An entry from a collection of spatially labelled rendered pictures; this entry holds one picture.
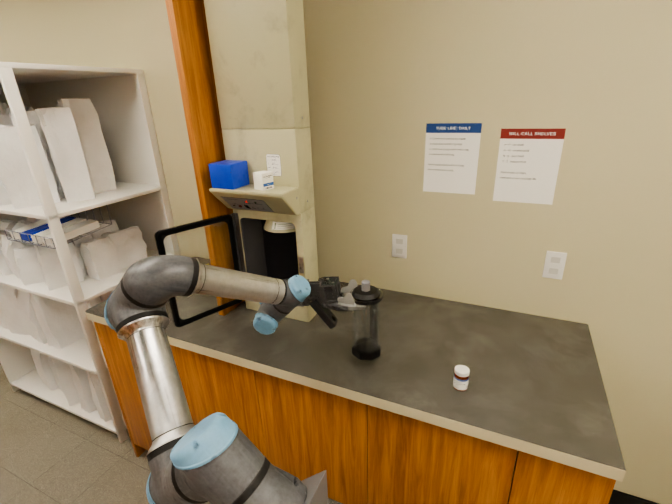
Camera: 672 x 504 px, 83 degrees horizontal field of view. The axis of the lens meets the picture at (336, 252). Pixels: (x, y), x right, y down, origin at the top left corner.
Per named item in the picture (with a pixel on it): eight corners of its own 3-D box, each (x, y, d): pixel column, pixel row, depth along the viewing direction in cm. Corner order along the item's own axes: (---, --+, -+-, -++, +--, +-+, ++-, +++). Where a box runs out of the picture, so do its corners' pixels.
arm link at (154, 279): (140, 232, 85) (308, 270, 118) (122, 260, 91) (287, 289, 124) (141, 274, 79) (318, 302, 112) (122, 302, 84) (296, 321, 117)
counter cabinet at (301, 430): (217, 379, 269) (195, 262, 235) (547, 489, 187) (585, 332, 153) (135, 456, 212) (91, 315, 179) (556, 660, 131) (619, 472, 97)
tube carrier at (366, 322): (383, 340, 136) (383, 286, 128) (381, 359, 126) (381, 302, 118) (353, 338, 137) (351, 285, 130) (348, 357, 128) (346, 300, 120)
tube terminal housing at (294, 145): (276, 284, 193) (259, 124, 165) (334, 295, 181) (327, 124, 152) (245, 308, 173) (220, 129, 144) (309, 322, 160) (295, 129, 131)
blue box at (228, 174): (229, 182, 150) (226, 159, 147) (250, 184, 146) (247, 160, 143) (211, 188, 142) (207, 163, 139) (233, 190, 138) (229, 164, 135)
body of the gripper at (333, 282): (337, 286, 120) (300, 286, 122) (339, 310, 123) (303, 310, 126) (340, 275, 127) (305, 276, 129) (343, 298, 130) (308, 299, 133)
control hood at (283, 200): (231, 206, 155) (228, 182, 151) (301, 213, 142) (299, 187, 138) (212, 214, 145) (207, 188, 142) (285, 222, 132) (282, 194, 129)
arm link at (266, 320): (266, 308, 112) (276, 285, 121) (246, 327, 118) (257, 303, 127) (287, 323, 114) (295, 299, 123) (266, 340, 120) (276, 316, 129)
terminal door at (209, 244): (244, 300, 169) (231, 213, 154) (175, 329, 149) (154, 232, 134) (243, 300, 169) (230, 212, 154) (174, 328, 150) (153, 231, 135)
